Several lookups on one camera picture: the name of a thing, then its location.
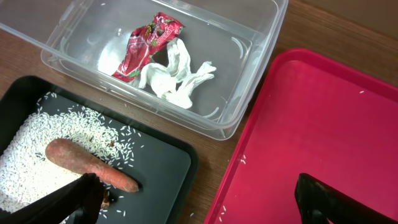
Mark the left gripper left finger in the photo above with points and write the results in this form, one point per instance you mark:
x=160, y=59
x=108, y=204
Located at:
x=81, y=200

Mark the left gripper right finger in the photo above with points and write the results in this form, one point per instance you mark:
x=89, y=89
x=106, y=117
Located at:
x=320, y=203

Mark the brown food scrap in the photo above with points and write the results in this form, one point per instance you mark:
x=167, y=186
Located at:
x=106, y=201

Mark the white rice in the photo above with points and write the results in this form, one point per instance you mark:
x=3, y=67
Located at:
x=27, y=175

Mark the red candy wrapper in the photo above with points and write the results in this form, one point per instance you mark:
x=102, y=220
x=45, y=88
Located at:
x=144, y=42

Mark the black waste tray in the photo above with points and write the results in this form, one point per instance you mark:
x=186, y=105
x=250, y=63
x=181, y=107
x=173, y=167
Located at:
x=164, y=167

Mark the clear plastic waste bin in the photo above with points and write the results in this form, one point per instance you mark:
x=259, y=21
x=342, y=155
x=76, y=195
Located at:
x=87, y=39

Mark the red serving tray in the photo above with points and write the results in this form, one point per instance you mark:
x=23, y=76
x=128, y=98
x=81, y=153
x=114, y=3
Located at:
x=317, y=116

